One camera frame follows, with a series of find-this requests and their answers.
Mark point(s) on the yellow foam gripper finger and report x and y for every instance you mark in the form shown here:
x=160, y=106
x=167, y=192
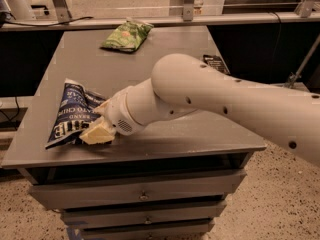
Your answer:
x=102, y=109
x=100, y=131

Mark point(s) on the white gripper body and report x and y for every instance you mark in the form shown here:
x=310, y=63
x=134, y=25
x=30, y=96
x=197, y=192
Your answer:
x=115, y=113

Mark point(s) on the blue Kettle chip bag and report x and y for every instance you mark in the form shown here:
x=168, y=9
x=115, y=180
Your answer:
x=74, y=115

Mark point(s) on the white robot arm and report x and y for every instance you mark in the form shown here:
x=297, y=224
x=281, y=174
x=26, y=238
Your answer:
x=180, y=84

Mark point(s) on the green chip bag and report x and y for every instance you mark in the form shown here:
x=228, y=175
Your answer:
x=128, y=37

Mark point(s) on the grey drawer cabinet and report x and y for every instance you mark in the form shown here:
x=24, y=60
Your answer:
x=198, y=142

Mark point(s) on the top grey drawer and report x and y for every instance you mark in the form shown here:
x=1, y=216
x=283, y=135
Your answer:
x=140, y=189

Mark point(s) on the grey drawer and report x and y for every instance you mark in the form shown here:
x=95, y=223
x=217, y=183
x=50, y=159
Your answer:
x=140, y=189
x=148, y=232
x=145, y=214

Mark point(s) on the bottom grey drawer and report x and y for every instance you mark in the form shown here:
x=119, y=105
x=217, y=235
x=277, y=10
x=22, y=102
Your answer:
x=148, y=232

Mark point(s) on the middle grey drawer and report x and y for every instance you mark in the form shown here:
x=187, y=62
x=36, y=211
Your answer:
x=145, y=214

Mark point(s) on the metal rail frame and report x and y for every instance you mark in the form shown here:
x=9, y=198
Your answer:
x=64, y=20

